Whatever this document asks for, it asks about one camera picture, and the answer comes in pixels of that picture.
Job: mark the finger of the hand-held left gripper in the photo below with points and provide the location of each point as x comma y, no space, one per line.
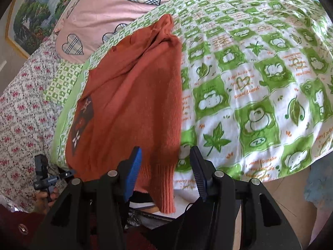
65,174
39,168

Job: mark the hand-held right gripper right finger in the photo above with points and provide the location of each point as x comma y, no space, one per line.
199,174

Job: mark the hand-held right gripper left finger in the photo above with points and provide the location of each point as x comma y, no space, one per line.
133,173

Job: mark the orange knit sweater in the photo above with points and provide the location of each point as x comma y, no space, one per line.
130,96

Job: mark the person's left hand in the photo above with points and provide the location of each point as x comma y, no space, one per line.
43,200

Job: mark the floral bed sheet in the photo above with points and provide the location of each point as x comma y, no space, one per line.
20,109

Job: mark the person's dark red jacket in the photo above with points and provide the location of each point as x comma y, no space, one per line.
15,229

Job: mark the green printed pillow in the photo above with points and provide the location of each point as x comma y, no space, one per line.
63,80

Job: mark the green printed quilt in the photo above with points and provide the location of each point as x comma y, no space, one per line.
247,83

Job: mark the blue mottled cloth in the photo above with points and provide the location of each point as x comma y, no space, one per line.
320,185

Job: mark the framed landscape painting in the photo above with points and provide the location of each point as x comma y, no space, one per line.
33,13

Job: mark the pink heart-print quilt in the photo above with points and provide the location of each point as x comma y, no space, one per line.
109,5

